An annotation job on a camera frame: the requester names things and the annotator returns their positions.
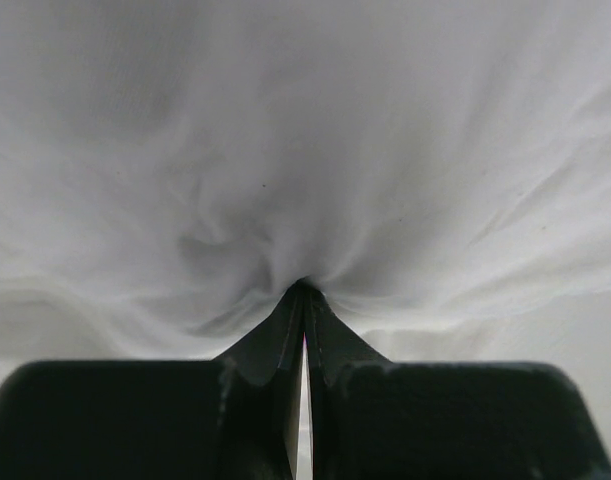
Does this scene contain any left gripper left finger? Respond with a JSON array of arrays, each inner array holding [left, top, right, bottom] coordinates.
[[216, 283, 304, 479]]

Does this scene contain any white t shirt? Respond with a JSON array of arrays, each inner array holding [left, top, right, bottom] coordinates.
[[0, 0, 611, 401]]

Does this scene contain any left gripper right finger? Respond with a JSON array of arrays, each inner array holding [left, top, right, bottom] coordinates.
[[303, 289, 390, 479]]

